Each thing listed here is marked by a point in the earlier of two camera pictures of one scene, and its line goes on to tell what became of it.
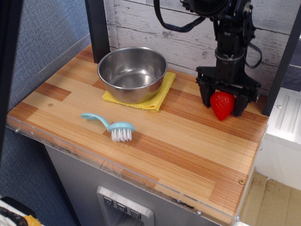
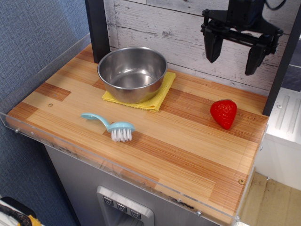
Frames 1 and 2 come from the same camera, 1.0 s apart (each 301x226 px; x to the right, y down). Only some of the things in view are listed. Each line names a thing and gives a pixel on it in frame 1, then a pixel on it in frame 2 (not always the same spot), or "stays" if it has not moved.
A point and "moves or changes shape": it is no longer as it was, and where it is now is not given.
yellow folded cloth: [154, 104] stays
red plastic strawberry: [223, 103] moves or changes shape
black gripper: [230, 73] to [243, 22]
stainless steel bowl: [132, 75] stays
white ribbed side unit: [279, 156] stays
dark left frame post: [96, 12] stays
